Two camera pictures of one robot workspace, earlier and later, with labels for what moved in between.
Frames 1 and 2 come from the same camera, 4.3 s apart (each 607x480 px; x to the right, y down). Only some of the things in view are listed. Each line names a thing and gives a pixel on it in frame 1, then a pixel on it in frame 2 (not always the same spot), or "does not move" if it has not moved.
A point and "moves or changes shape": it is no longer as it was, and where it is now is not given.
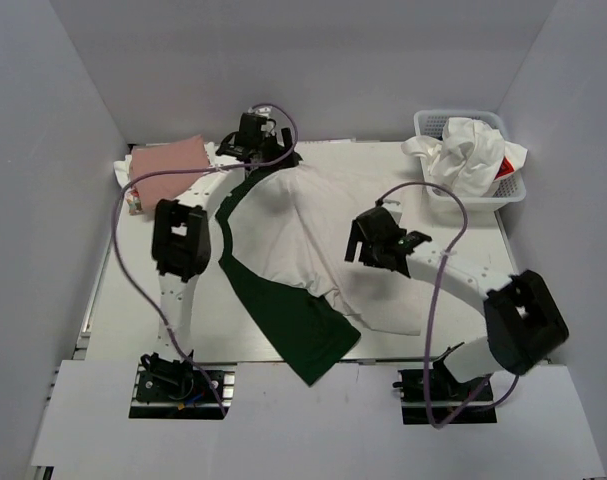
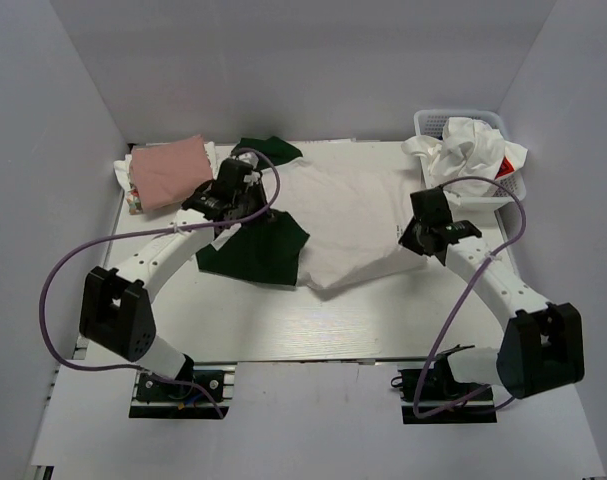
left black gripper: [289, 148] -> [254, 188]
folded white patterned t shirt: [123, 169] does not move
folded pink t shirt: [177, 154] does not move
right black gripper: [357, 236] -> [407, 240]
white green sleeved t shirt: [285, 234] moves or changes shape
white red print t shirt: [470, 157] does not move
